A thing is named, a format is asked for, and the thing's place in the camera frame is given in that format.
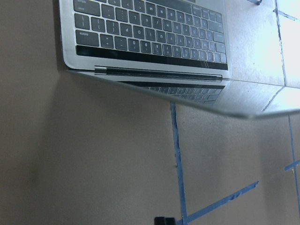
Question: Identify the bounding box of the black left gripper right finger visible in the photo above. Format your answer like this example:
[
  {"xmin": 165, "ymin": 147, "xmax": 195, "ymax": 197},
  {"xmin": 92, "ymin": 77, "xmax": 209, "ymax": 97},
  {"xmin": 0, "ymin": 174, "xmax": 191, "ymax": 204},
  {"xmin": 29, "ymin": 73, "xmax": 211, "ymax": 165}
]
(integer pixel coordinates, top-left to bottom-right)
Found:
[{"xmin": 165, "ymin": 217, "xmax": 176, "ymax": 225}]

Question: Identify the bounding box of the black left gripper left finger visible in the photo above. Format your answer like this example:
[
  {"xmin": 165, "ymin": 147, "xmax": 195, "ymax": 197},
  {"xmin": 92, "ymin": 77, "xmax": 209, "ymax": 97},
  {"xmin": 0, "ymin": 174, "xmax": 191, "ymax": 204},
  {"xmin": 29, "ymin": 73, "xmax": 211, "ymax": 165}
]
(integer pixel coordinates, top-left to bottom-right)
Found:
[{"xmin": 154, "ymin": 217, "xmax": 165, "ymax": 225}]

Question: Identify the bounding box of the silver laptop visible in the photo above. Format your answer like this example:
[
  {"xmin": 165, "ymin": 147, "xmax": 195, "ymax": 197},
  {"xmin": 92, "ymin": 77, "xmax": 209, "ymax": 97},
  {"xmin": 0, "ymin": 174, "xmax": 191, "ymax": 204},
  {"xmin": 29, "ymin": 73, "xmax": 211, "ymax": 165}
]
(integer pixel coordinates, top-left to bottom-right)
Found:
[{"xmin": 59, "ymin": 0, "xmax": 300, "ymax": 118}]

